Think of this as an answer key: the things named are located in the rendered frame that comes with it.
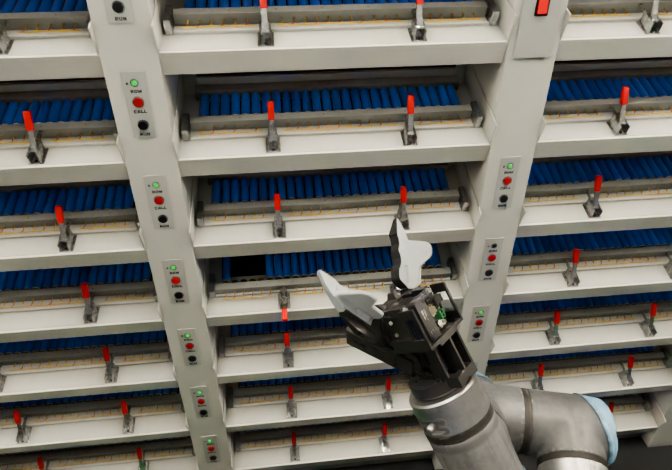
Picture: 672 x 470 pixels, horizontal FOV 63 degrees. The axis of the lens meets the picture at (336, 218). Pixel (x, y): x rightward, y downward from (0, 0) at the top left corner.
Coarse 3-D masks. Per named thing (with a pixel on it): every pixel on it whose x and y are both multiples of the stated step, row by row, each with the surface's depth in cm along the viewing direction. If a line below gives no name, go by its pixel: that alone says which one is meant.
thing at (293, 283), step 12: (336, 276) 129; (348, 276) 129; (360, 276) 130; (372, 276) 130; (384, 276) 130; (432, 276) 131; (444, 276) 132; (216, 288) 126; (228, 288) 126; (240, 288) 127; (252, 288) 127; (264, 288) 128; (276, 288) 128; (288, 288) 129; (372, 288) 129
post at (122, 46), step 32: (96, 0) 85; (96, 32) 88; (128, 32) 89; (128, 64) 91; (160, 64) 93; (160, 96) 95; (128, 128) 98; (160, 128) 98; (128, 160) 101; (160, 160) 102; (160, 256) 114; (192, 256) 114; (160, 288) 118; (192, 288) 119; (192, 320) 124; (192, 384) 136; (192, 416) 142; (224, 448) 151
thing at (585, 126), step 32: (576, 64) 118; (608, 64) 119; (640, 64) 120; (576, 96) 115; (608, 96) 115; (640, 96) 116; (544, 128) 111; (576, 128) 111; (608, 128) 112; (640, 128) 112
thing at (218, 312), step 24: (216, 264) 133; (456, 264) 133; (360, 288) 130; (384, 288) 131; (456, 288) 131; (216, 312) 125; (240, 312) 125; (264, 312) 126; (288, 312) 126; (312, 312) 128; (336, 312) 129
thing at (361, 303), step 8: (320, 272) 62; (320, 280) 62; (328, 280) 62; (328, 288) 62; (336, 288) 62; (344, 288) 63; (328, 296) 63; (336, 296) 62; (344, 296) 62; (352, 296) 61; (360, 296) 60; (368, 296) 60; (336, 304) 63; (344, 304) 62; (352, 304) 63; (360, 304) 62; (368, 304) 62; (352, 312) 63; (360, 312) 64; (368, 312) 63; (376, 312) 63; (368, 320) 64
